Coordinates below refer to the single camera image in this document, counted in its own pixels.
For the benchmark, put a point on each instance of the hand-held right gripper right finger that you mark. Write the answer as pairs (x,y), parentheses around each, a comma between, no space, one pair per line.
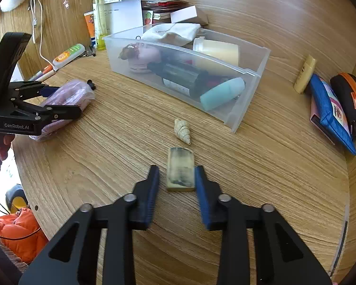
(200,196)

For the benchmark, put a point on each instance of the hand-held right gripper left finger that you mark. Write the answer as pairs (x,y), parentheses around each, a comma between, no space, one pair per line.
(152,196)

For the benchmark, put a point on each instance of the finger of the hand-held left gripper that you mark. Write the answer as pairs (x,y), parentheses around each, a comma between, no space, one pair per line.
(44,90)
(65,112)

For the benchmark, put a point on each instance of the clear plastic bin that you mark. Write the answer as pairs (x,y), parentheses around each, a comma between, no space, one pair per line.
(240,115)

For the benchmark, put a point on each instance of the pink jar with charm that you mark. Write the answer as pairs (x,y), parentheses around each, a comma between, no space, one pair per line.
(145,56)

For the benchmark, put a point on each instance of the teal tube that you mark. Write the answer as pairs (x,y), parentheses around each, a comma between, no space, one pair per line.
(222,93)

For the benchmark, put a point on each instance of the black bottle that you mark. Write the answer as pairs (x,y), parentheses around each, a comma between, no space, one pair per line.
(181,75)

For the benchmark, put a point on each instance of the white cloth pouch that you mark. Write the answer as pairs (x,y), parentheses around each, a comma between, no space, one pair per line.
(172,32)

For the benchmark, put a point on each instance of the cream jar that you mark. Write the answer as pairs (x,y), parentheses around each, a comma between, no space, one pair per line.
(219,53)

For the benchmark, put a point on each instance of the person's left hand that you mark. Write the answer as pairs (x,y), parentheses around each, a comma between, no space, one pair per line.
(6,145)

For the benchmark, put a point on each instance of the orange marker pen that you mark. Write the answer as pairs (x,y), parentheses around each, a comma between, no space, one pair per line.
(43,71)

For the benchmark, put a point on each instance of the white tube orange label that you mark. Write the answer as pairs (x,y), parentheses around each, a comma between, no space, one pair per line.
(68,55)

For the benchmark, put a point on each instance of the white seashell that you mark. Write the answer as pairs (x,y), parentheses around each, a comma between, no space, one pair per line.
(181,129)

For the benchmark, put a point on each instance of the green liquid bottle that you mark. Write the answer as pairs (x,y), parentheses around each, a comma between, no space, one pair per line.
(100,20)

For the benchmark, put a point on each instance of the yellow black object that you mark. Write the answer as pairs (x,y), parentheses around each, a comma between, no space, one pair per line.
(15,198)

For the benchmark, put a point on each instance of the white paper sheet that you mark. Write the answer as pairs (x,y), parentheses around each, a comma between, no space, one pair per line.
(124,14)

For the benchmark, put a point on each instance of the orange puffer jacket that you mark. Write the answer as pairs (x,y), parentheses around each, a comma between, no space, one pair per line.
(20,231)

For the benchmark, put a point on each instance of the stack of books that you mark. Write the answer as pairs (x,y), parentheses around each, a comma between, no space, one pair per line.
(163,6)

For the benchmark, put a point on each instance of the blue patchwork pencil case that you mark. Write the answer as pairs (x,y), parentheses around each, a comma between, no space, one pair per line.
(326,115)

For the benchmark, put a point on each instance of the white cardboard box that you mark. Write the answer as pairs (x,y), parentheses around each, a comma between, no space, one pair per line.
(185,14)

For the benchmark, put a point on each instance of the yellow tube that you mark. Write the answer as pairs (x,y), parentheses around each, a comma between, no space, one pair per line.
(304,77)

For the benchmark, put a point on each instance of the black case orange zipper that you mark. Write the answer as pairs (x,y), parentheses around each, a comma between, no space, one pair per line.
(344,95)

